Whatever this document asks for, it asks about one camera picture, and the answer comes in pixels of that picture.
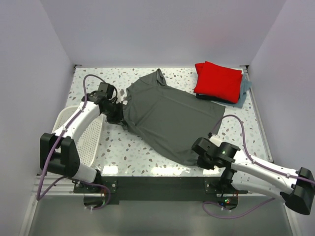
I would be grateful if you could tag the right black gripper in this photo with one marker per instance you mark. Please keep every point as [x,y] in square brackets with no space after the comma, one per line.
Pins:
[200,163]

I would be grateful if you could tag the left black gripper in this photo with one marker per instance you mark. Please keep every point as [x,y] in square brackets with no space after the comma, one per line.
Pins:
[119,117]

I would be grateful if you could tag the grey t shirt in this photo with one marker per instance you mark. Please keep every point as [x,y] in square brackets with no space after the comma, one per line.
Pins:
[168,119]

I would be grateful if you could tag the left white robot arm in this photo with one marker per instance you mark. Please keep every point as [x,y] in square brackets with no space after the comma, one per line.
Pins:
[58,151]

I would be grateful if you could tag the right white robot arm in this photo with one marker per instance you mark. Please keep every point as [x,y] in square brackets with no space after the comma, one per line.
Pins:
[242,172]

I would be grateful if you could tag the white plastic basket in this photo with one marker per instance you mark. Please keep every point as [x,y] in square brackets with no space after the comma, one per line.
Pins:
[88,143]

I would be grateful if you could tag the folded black t shirt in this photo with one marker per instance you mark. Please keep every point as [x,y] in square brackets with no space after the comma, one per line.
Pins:
[215,99]

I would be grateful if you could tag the folded red t shirt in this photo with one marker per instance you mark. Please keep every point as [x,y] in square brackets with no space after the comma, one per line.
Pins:
[218,82]

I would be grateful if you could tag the folded light blue t shirt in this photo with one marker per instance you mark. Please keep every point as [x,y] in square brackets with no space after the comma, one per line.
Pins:
[245,87]

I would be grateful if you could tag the aluminium frame rail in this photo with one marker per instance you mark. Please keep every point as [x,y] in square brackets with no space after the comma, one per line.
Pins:
[260,125]

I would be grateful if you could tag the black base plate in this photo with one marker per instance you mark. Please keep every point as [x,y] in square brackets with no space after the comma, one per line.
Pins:
[195,189]

